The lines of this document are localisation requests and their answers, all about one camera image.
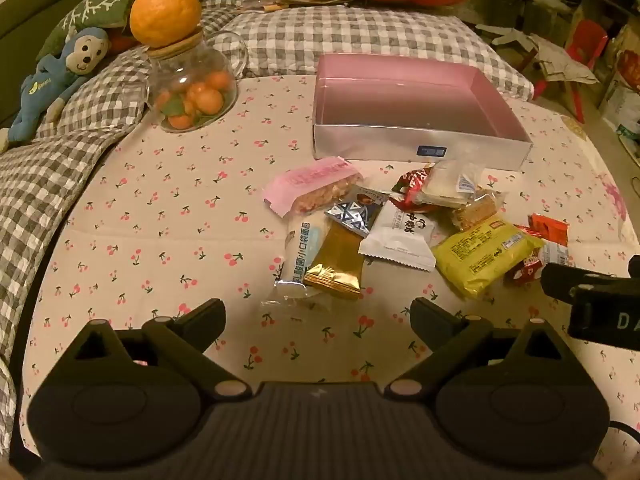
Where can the large orange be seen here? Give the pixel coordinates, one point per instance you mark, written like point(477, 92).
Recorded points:
point(165, 12)

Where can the pink snack packet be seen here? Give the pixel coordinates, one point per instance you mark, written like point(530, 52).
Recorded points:
point(312, 182)

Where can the cardboard boxes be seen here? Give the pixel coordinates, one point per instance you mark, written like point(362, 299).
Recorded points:
point(622, 85)

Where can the clear white cake packet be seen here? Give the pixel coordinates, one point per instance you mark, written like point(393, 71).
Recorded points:
point(447, 185)

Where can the grey checkered blanket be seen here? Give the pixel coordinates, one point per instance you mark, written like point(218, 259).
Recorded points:
point(50, 170)

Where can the white red-edged snack packet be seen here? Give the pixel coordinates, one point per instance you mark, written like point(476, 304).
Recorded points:
point(555, 252)

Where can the cherry print sheet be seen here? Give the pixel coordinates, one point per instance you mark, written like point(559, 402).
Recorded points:
point(175, 220)

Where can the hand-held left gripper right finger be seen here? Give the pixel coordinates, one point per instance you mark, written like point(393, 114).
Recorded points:
point(431, 322)

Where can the blue monkey plush toy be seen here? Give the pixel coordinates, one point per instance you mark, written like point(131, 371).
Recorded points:
point(45, 90)

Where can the clear light-blue print snack packet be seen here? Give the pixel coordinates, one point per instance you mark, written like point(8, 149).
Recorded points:
point(300, 250)

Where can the dark blue patterned snack packet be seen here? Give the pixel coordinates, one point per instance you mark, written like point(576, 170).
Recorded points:
point(356, 210)

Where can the red plastic chair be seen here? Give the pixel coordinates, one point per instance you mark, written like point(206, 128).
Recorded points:
point(585, 45)

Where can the red white candy packet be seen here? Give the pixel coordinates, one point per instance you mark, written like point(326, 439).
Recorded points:
point(412, 185)

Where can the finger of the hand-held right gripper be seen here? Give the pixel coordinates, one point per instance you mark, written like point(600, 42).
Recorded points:
point(557, 280)

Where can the pink shallow box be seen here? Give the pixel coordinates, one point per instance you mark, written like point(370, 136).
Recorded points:
point(400, 105)

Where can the glass jar with cork lid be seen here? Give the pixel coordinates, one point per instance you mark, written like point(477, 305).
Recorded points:
point(172, 75)

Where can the orange brown snack packet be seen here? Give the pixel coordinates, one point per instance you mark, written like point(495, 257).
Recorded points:
point(475, 212)

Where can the white dark-print snack packet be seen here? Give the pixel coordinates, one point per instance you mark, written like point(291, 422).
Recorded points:
point(400, 237)

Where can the yellow snack packet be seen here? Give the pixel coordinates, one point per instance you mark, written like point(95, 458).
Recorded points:
point(482, 255)

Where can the small red white snack packet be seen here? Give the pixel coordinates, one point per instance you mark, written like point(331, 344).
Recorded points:
point(525, 270)

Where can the green patterned pillow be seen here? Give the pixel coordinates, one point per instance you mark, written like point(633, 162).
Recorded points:
point(100, 5)

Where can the gold snack packet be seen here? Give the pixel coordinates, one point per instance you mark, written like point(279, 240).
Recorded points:
point(337, 260)

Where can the cluster of small oranges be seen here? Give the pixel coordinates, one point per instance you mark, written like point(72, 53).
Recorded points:
point(197, 100)

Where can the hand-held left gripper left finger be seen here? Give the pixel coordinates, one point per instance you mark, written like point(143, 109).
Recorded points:
point(202, 322)

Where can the crumpled paper sheet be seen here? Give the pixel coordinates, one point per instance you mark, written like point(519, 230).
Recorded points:
point(560, 62)

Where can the grey checkered pillow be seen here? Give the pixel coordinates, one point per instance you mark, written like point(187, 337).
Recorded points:
point(375, 30)

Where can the small red cushion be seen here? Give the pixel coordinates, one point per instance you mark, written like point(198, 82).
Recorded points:
point(119, 39)

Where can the orange-red snack packet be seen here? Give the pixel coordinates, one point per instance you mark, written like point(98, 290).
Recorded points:
point(550, 227)

